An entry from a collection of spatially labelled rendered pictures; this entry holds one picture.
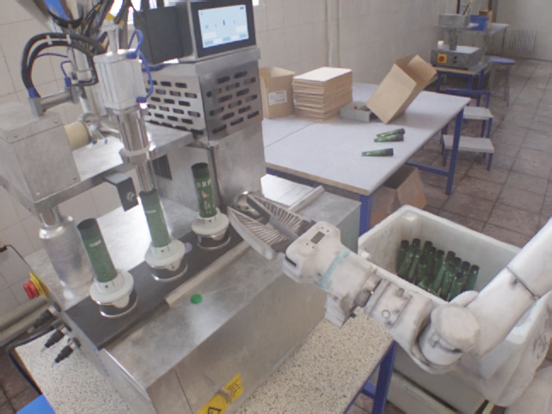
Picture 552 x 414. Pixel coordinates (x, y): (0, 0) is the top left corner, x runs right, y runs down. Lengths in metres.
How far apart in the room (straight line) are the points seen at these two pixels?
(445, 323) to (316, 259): 0.19
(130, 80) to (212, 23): 0.24
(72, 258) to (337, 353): 0.58
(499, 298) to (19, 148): 0.70
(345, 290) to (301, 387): 0.36
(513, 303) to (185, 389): 0.48
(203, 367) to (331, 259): 0.26
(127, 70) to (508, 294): 0.59
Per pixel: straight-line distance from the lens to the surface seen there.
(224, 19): 0.76
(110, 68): 0.54
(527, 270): 0.56
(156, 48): 0.69
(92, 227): 0.58
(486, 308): 0.57
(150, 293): 0.67
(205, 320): 0.61
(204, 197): 0.69
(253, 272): 0.68
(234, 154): 0.81
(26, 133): 0.62
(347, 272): 0.53
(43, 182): 0.64
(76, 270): 0.75
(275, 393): 0.84
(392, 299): 0.53
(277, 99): 2.35
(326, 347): 0.90
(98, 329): 0.65
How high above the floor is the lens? 1.46
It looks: 31 degrees down
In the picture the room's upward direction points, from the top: 5 degrees counter-clockwise
